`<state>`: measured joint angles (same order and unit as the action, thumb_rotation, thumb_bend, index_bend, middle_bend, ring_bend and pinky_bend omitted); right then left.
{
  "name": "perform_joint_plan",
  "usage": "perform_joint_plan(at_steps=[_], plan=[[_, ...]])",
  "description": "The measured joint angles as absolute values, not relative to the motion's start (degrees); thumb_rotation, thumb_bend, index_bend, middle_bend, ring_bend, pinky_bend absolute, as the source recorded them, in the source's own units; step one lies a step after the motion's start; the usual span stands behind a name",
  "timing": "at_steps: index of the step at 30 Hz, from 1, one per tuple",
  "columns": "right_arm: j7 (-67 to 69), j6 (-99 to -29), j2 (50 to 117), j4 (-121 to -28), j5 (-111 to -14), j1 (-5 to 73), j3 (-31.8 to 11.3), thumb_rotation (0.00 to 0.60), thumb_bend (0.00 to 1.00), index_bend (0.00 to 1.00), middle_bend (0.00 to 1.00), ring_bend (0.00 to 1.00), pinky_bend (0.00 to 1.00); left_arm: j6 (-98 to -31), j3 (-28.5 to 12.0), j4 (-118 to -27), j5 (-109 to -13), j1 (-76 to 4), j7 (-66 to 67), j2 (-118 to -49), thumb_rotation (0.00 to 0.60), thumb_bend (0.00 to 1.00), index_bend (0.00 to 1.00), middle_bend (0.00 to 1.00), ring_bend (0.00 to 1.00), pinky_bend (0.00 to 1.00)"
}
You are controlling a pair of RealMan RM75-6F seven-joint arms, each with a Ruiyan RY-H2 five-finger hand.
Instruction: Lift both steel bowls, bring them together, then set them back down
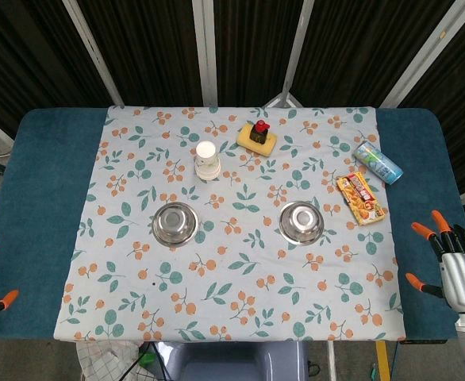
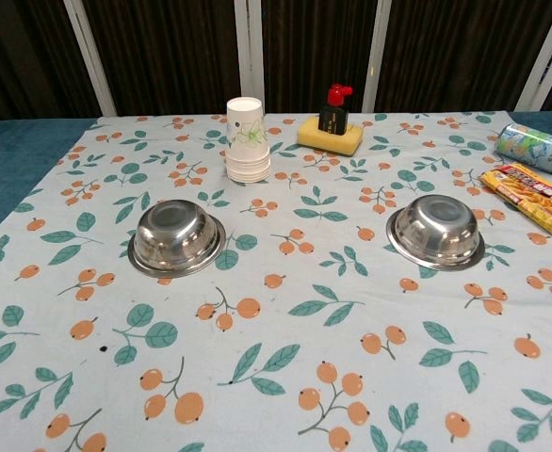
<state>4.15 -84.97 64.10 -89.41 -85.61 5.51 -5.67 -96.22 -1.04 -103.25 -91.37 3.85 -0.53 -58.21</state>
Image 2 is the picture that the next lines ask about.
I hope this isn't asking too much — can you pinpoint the yellow sponge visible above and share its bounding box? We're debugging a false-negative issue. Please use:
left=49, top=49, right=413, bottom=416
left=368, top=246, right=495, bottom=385
left=297, top=116, right=365, bottom=157

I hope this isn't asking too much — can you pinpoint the floral tablecloth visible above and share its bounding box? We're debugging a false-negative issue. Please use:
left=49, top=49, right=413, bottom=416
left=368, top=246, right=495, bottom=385
left=0, top=111, right=552, bottom=452

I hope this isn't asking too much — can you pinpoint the light blue drink can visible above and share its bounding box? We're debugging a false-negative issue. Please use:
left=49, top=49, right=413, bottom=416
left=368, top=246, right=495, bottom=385
left=494, top=122, right=552, bottom=182

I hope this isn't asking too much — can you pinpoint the yellow snack packet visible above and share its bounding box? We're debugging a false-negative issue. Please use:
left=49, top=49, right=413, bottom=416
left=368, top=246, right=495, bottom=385
left=479, top=162, right=552, bottom=239

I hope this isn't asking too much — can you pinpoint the white partition frame post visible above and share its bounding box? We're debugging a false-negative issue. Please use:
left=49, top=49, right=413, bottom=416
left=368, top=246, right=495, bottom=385
left=515, top=0, right=552, bottom=112
left=361, top=0, right=395, bottom=114
left=63, top=0, right=118, bottom=117
left=234, top=0, right=265, bottom=115

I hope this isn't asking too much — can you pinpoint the black bottle red cap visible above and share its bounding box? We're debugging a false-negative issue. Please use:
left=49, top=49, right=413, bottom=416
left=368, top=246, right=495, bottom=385
left=317, top=83, right=355, bottom=136

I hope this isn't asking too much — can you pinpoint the dark pleated partition curtain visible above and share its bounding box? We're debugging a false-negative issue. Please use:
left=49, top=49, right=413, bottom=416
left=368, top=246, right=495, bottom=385
left=0, top=0, right=552, bottom=122

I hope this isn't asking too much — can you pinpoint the stack of paper cups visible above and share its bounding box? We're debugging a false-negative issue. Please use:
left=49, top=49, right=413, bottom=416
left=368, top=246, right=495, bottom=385
left=224, top=96, right=272, bottom=184

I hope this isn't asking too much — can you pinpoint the steel bowl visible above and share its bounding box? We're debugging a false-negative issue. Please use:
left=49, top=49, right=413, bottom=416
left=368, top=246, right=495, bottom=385
left=127, top=199, right=228, bottom=278
left=385, top=194, right=487, bottom=272

